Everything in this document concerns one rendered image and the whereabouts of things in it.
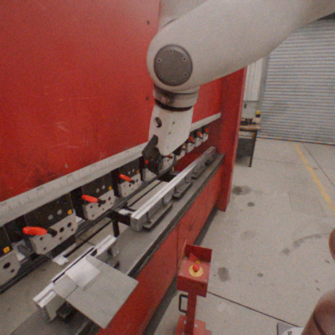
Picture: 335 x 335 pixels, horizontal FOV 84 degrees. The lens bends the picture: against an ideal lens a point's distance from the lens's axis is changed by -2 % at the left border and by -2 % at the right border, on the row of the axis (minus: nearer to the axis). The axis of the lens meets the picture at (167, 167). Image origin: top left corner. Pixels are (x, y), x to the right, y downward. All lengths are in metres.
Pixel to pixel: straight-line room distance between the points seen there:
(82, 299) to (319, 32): 7.95
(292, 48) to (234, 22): 7.57
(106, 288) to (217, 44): 0.79
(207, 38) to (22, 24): 0.51
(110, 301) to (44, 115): 0.63
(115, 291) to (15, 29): 0.83
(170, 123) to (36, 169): 0.44
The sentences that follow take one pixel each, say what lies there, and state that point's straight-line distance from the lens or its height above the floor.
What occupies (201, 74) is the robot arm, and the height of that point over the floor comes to 1.68.
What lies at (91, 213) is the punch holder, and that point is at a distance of 0.83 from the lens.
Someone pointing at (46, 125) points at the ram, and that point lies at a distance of 0.66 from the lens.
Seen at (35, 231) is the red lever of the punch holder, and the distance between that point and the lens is 0.67.
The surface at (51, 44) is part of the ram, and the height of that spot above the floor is 1.78.
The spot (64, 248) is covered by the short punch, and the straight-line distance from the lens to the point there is 0.87.
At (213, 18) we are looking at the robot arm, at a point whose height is 1.73.
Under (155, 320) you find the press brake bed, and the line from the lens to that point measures 1.84.
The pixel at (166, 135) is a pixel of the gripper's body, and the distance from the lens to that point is 0.36.
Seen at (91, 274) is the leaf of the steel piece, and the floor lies 1.00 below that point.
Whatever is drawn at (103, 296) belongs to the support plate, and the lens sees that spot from 0.83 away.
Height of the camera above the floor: 1.67
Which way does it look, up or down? 22 degrees down
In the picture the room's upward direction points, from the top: straight up
